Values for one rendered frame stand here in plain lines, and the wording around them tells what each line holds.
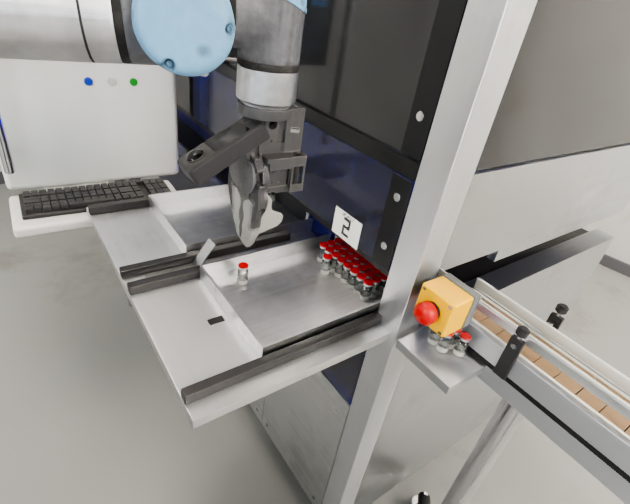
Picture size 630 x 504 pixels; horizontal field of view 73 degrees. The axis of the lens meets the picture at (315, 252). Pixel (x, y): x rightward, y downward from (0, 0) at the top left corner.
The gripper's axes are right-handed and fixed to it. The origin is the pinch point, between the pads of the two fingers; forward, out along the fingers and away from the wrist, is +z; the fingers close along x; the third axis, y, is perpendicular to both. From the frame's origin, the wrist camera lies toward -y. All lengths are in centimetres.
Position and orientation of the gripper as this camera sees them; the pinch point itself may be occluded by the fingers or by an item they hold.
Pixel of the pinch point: (242, 239)
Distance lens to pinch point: 64.4
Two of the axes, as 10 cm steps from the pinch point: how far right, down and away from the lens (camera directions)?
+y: 8.1, -2.1, 5.5
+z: -1.4, 8.3, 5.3
